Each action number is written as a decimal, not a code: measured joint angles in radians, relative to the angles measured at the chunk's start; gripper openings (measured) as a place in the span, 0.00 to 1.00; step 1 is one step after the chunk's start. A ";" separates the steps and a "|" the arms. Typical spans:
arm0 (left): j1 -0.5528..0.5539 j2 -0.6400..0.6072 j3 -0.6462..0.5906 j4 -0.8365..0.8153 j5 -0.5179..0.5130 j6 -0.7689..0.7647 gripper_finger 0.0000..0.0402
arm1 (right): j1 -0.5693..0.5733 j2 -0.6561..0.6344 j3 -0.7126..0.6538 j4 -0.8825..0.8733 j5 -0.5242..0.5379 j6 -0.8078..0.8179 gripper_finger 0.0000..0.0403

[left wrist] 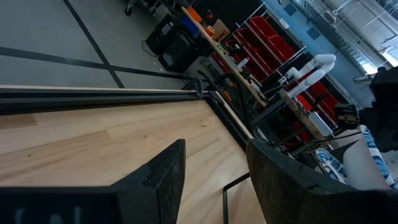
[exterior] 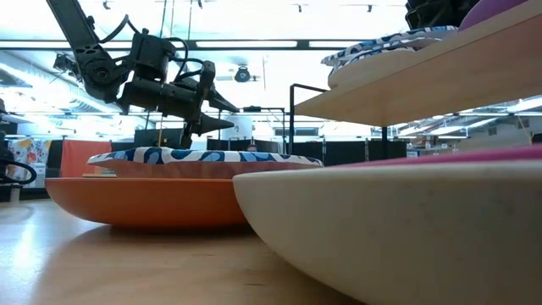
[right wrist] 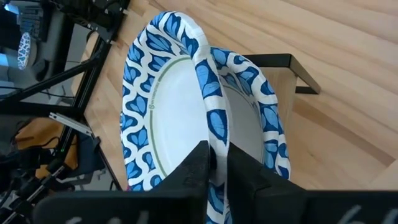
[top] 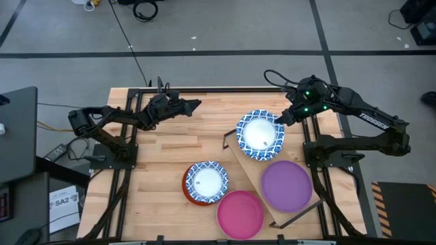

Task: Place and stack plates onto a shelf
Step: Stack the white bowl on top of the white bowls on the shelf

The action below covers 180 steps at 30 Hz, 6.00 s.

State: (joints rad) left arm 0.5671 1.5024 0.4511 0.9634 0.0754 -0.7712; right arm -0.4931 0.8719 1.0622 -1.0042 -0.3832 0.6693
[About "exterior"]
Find black aluminium table frame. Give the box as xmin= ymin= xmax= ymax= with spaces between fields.
xmin=0 ymin=187 xmax=48 ymax=202

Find orange cloth panel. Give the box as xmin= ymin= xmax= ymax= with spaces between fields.
xmin=60 ymin=139 xmax=113 ymax=178

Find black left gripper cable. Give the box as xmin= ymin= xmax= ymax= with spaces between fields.
xmin=97 ymin=14 xmax=191 ymax=84

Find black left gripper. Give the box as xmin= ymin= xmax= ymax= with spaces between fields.
xmin=117 ymin=60 xmax=241 ymax=149

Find purple plastic plate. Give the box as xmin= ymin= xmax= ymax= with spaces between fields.
xmin=459 ymin=0 xmax=530 ymax=31

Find black ceiling camera fixture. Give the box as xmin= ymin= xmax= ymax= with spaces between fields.
xmin=53 ymin=53 xmax=84 ymax=84

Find floral patterned cloth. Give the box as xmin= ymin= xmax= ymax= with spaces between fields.
xmin=6 ymin=138 xmax=52 ymax=187

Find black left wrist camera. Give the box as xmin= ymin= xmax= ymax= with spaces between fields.
xmin=128 ymin=28 xmax=178 ymax=82

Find round black ceiling fixture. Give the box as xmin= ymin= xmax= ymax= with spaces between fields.
xmin=234 ymin=64 xmax=252 ymax=84

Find black metal stand frame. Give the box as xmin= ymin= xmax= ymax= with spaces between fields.
xmin=218 ymin=105 xmax=288 ymax=154

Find black partition panels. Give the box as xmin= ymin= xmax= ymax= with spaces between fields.
xmin=206 ymin=138 xmax=408 ymax=167

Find black monitor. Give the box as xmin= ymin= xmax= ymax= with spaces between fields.
xmin=134 ymin=128 xmax=185 ymax=149

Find black overhead light bar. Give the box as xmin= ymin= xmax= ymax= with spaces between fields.
xmin=0 ymin=39 xmax=373 ymax=52

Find orange plastic plate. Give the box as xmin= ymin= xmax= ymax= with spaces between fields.
xmin=45 ymin=176 xmax=249 ymax=226

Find black cable loop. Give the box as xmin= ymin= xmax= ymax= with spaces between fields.
xmin=0 ymin=158 xmax=39 ymax=186

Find wooden shelf board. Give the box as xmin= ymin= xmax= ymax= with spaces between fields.
xmin=294 ymin=0 xmax=542 ymax=128

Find cream bowl with pink rim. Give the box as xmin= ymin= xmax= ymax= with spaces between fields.
xmin=232 ymin=161 xmax=542 ymax=305

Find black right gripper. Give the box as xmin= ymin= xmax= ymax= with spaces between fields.
xmin=404 ymin=0 xmax=479 ymax=30

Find white cylindrical tank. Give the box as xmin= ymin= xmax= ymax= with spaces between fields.
xmin=221 ymin=114 xmax=254 ymax=141

